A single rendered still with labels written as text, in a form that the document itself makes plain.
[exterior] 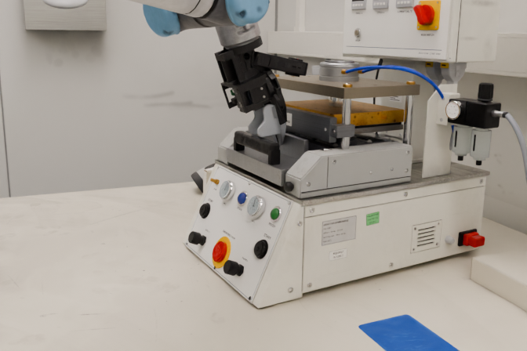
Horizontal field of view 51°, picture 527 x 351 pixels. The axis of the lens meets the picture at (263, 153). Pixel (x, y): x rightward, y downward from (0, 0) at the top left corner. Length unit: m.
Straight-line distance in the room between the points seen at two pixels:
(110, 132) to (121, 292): 1.55
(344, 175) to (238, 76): 0.26
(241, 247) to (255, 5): 0.45
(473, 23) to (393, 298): 0.53
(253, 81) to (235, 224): 0.27
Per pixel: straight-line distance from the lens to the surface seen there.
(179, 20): 0.90
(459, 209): 1.20
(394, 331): 0.93
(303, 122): 1.07
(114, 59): 2.50
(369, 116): 1.07
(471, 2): 1.14
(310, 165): 0.94
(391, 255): 1.10
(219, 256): 1.07
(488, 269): 1.11
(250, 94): 1.00
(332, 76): 1.11
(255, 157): 1.06
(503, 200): 1.51
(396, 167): 1.05
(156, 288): 1.05
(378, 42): 1.25
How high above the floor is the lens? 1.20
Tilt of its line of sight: 12 degrees down
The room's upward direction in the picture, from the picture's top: 1 degrees clockwise
